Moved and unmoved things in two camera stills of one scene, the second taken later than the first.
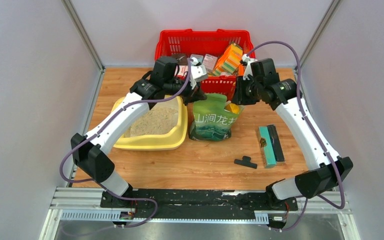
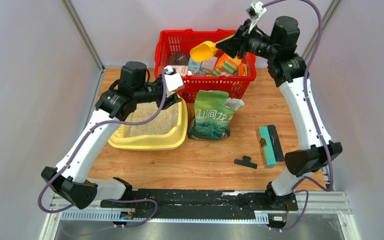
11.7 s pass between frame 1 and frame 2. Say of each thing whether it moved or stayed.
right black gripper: moved
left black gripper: moved
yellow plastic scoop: moved
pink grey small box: stayed
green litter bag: stayed
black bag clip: stayed
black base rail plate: stayed
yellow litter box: stayed
